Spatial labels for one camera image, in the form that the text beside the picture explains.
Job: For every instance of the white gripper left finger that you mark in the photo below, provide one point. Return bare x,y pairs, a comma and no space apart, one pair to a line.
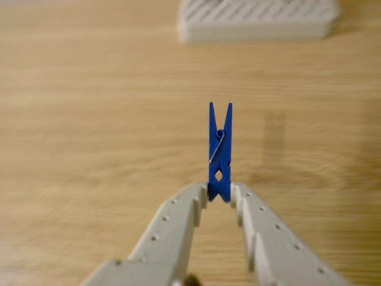
172,232

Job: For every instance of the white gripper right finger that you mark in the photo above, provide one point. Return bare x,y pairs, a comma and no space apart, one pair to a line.
279,241

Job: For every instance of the blue clothes peg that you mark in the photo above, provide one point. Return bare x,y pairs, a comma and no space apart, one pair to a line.
226,149

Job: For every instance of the small white slatted crate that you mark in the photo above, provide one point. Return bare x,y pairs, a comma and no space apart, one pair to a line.
256,24

